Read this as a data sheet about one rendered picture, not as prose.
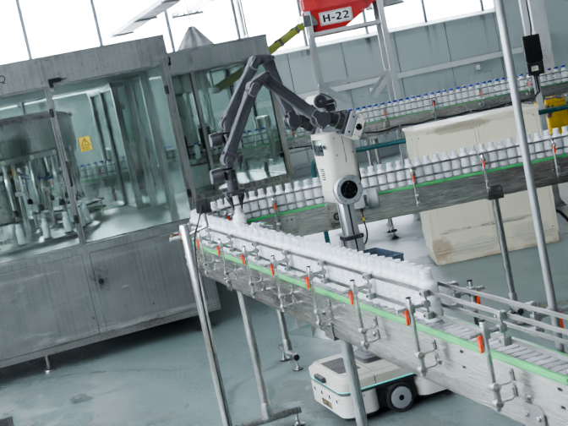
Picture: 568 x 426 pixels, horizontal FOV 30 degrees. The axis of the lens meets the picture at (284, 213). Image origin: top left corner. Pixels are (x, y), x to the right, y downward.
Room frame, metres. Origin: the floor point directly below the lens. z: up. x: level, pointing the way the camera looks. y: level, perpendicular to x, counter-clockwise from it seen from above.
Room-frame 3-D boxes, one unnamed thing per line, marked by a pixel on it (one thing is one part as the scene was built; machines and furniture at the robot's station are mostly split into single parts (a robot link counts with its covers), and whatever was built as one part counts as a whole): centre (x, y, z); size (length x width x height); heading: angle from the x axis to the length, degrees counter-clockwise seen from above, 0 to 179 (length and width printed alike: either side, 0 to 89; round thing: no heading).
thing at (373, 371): (5.60, -0.32, 0.24); 0.68 x 0.53 x 0.41; 107
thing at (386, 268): (3.45, -0.30, 1.08); 0.06 x 0.06 x 0.17
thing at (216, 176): (5.20, 0.26, 1.44); 0.12 x 0.09 x 0.12; 106
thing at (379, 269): (3.51, -0.28, 1.08); 0.06 x 0.06 x 0.17
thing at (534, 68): (10.71, -2.77, 1.55); 0.17 x 0.15 x 0.42; 89
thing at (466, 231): (9.23, -1.74, 0.59); 1.10 x 0.62 x 1.18; 89
